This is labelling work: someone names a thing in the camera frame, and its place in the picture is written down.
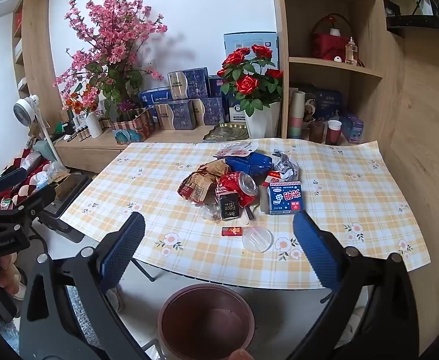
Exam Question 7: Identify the black shelf board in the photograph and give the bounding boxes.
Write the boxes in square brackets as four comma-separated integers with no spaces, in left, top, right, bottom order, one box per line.
[386,14,439,38]

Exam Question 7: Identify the dark blue printed box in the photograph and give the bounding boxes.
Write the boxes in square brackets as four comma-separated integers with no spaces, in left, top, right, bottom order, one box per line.
[304,86,343,122]

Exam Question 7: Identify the striped flower basket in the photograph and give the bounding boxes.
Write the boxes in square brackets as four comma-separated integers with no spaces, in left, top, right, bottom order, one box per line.
[110,107,156,145]

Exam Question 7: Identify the black stool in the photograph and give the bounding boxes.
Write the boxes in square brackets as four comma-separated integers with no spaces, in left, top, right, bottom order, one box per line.
[39,174,93,244]

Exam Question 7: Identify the pink plastic bin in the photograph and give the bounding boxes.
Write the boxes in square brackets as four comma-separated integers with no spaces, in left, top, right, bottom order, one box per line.
[157,284,255,360]

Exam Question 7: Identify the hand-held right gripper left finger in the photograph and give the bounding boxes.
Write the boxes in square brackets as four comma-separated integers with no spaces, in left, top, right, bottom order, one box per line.
[19,212,160,360]

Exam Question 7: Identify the crushed red can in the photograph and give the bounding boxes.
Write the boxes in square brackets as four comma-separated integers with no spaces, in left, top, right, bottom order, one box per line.
[216,171,259,209]

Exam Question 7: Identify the clear perfume bottle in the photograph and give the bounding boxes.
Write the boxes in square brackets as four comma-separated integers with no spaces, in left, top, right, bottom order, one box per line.
[345,37,358,65]

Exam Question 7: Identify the red gift basket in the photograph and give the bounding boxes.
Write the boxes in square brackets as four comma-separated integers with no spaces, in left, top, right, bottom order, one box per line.
[310,14,355,62]

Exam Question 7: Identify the stack of pastel cups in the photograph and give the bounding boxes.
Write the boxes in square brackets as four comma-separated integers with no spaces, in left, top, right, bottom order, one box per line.
[287,89,305,139]

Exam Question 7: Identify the small purple blue box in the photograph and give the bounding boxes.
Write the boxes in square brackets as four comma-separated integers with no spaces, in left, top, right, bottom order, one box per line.
[343,112,365,144]

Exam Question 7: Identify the round white plastic lid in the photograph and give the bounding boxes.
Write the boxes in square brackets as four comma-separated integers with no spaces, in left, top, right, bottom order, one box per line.
[242,227,273,253]

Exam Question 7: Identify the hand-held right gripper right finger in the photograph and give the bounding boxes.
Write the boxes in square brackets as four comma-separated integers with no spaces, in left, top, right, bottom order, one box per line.
[287,210,419,360]

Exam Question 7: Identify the plain blue box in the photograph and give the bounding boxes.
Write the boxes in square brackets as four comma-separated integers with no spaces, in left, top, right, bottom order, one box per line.
[208,75,228,98]

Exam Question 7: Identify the white desk fan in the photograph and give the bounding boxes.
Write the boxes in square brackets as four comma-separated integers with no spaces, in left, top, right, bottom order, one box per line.
[13,94,60,166]

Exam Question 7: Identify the blue white milk carton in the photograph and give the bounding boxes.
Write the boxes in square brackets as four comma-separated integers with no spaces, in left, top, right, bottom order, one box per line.
[260,181,303,215]

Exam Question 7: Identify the narrow wooden shelf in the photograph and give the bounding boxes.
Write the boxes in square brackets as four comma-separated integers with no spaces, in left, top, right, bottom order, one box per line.
[12,0,74,128]

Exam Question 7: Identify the white ribbed vase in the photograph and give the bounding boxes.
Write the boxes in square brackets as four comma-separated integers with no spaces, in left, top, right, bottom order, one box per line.
[85,110,104,139]

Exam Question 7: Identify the wooden sideboard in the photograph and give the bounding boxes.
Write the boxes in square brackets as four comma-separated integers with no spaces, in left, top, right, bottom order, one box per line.
[54,122,250,175]

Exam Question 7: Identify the red paper cup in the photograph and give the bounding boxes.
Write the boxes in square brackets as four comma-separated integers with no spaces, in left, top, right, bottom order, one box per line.
[325,120,342,146]

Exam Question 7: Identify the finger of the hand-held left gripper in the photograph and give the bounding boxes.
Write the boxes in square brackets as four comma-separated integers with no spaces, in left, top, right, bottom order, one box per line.
[0,168,28,197]
[0,185,57,229]

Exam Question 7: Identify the wooden shelf unit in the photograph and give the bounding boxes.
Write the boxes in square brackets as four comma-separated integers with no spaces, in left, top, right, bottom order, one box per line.
[270,0,407,147]

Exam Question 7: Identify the brown glass cup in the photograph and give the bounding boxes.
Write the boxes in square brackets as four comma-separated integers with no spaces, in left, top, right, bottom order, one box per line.
[309,121,326,144]

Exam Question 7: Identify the dark blue patterned gift box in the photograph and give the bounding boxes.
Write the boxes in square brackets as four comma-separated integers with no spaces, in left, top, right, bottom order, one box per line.
[154,100,197,131]
[168,67,210,100]
[192,97,225,126]

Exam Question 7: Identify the orange flower bunch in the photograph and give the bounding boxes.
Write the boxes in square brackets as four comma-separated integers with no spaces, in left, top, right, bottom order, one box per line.
[64,84,100,115]

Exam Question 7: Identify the blue white carton box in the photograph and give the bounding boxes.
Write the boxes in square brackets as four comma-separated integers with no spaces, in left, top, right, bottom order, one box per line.
[225,94,248,124]

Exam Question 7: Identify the red white diamond cloth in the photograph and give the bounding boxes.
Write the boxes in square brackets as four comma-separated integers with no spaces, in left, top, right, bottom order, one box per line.
[0,148,55,211]

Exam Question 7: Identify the person's left hand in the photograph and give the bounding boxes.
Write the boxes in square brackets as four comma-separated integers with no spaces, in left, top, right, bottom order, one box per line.
[0,253,27,302]

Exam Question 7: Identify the grey white paper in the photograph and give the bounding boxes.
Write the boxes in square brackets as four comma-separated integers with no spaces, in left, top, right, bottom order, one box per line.
[271,149,300,182]

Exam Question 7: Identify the gold leaf-shaped tray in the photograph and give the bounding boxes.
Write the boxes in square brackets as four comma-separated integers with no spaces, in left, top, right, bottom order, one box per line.
[203,123,249,142]

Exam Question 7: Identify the light blue cardboard box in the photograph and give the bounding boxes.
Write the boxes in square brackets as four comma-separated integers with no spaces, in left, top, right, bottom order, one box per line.
[224,32,279,79]

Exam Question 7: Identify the black packet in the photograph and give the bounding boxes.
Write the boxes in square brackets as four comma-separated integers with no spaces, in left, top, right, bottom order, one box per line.
[216,191,242,220]

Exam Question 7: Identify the pink blossom artificial plant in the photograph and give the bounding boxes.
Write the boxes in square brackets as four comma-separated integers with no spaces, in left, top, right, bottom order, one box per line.
[52,0,168,121]

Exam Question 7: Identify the red rose plant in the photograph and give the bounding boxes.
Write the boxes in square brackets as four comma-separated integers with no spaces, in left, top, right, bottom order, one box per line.
[216,44,284,118]

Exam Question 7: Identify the row of small bottles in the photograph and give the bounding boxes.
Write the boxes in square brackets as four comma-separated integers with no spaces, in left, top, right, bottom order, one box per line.
[60,120,90,142]

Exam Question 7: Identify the flat blue box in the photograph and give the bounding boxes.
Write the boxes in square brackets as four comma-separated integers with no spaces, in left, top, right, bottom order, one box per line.
[140,87,173,109]

